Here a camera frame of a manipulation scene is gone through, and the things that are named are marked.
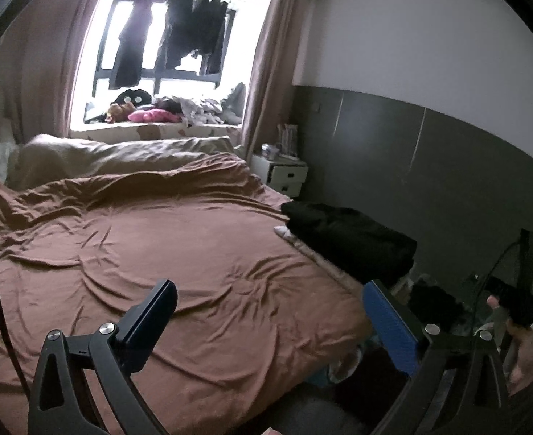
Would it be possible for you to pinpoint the black garment with gold logo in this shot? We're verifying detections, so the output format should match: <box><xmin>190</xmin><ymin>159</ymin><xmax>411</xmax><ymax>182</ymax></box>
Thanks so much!
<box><xmin>281</xmin><ymin>200</ymin><xmax>418</xmax><ymax>289</ymax></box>

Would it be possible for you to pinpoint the pile of light clothes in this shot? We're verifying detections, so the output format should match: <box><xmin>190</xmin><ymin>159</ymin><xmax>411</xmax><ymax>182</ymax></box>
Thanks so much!
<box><xmin>153</xmin><ymin>96</ymin><xmax>224</xmax><ymax>126</ymax></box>

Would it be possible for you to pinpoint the person's right hand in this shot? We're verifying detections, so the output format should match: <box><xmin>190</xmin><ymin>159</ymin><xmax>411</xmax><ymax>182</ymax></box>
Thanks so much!
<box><xmin>484</xmin><ymin>295</ymin><xmax>533</xmax><ymax>397</ymax></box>

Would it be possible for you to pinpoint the brown bed sheet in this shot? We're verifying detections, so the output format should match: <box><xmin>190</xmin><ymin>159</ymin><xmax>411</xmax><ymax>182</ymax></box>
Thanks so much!
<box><xmin>0</xmin><ymin>154</ymin><xmax>370</xmax><ymax>434</ymax></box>

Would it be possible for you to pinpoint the beige duvet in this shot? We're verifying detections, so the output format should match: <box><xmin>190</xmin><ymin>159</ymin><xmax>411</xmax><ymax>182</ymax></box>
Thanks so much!
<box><xmin>5</xmin><ymin>134</ymin><xmax>236</xmax><ymax>191</ymax></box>

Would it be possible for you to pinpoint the white bedside cabinet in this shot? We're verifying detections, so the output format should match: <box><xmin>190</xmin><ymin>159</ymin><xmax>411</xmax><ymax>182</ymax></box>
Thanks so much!
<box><xmin>250</xmin><ymin>155</ymin><xmax>309</xmax><ymax>198</ymax></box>

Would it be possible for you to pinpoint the brown plush toy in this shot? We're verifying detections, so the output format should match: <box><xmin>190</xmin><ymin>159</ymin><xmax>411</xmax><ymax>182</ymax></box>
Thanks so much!
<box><xmin>105</xmin><ymin>102</ymin><xmax>135</xmax><ymax>124</ymax></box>

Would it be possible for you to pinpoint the pink plush toy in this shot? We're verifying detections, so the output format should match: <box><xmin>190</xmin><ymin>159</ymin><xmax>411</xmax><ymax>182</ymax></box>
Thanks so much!
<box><xmin>128</xmin><ymin>108</ymin><xmax>182</xmax><ymax>124</ymax></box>

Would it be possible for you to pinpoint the black white plush toy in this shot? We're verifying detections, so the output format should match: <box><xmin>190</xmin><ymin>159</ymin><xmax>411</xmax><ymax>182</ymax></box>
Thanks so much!
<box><xmin>114</xmin><ymin>88</ymin><xmax>152</xmax><ymax>108</ymax></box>

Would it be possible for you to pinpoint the right pink curtain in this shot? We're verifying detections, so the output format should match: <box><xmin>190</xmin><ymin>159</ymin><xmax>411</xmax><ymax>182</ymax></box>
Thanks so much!
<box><xmin>241</xmin><ymin>0</ymin><xmax>312</xmax><ymax>161</ymax></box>

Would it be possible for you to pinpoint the pink curtain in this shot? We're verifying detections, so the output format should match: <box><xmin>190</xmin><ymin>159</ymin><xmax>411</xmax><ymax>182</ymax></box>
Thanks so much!
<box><xmin>241</xmin><ymin>0</ymin><xmax>312</xmax><ymax>161</ymax></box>
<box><xmin>0</xmin><ymin>0</ymin><xmax>98</xmax><ymax>144</ymax></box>

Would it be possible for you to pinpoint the left pink curtain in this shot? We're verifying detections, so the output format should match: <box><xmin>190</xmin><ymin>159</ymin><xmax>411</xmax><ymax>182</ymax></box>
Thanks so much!
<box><xmin>0</xmin><ymin>0</ymin><xmax>98</xmax><ymax>144</ymax></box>

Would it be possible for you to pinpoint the hanging dark garment left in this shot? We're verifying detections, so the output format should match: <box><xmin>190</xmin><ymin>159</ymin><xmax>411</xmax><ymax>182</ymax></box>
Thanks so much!
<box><xmin>109</xmin><ymin>0</ymin><xmax>153</xmax><ymax>90</ymax></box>

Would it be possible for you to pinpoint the hanging dark garment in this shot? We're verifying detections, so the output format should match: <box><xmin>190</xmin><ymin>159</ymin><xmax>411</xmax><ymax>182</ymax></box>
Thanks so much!
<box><xmin>109</xmin><ymin>0</ymin><xmax>153</xmax><ymax>90</ymax></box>
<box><xmin>154</xmin><ymin>0</ymin><xmax>228</xmax><ymax>76</ymax></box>

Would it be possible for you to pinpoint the hanging dark garment right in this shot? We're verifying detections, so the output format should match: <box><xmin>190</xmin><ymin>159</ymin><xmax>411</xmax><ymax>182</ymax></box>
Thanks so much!
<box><xmin>154</xmin><ymin>0</ymin><xmax>228</xmax><ymax>76</ymax></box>

